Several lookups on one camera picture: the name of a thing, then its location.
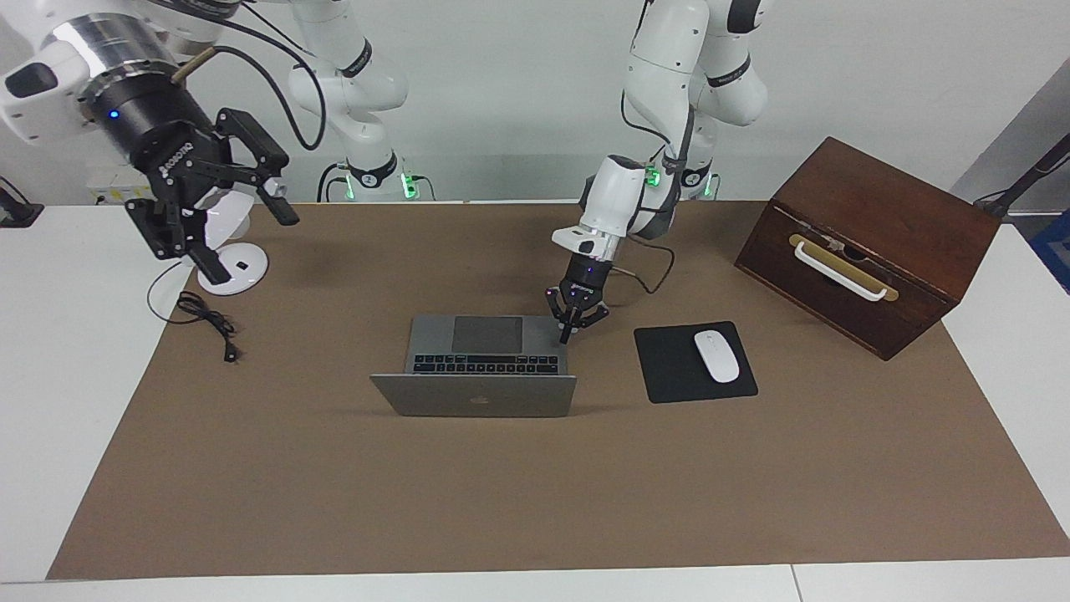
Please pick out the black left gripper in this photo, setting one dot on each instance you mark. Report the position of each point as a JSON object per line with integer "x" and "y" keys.
{"x": 585, "y": 284}

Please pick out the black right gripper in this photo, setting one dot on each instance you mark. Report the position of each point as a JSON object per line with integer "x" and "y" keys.
{"x": 159, "y": 134}

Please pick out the grey Apple laptop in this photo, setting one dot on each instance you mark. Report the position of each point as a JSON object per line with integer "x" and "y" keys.
{"x": 485, "y": 334}

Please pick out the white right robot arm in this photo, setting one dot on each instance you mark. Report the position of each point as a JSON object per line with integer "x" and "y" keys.
{"x": 351, "y": 84}

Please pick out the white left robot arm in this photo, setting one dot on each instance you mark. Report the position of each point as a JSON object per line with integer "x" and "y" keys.
{"x": 669, "y": 50}

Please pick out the black mouse pad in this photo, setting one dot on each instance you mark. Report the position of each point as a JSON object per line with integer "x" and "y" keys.
{"x": 669, "y": 368}

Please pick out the white computer mouse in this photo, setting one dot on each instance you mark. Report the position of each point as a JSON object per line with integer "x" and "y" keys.
{"x": 717, "y": 357}

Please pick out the brown table mat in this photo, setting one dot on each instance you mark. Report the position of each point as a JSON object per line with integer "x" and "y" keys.
{"x": 501, "y": 502}

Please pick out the black clamp stand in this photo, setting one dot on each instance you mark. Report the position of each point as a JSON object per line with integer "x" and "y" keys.
{"x": 17, "y": 213}

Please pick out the dark brown wooden box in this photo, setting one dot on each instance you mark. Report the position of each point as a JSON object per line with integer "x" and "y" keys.
{"x": 878, "y": 201}

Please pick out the black tripod pole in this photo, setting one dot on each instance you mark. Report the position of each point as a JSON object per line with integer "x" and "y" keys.
{"x": 1028, "y": 180}

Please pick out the blue object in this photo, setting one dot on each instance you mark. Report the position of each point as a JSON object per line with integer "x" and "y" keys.
{"x": 1055, "y": 251}

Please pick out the white wall power strip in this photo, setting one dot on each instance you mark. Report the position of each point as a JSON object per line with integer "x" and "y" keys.
{"x": 104, "y": 191}

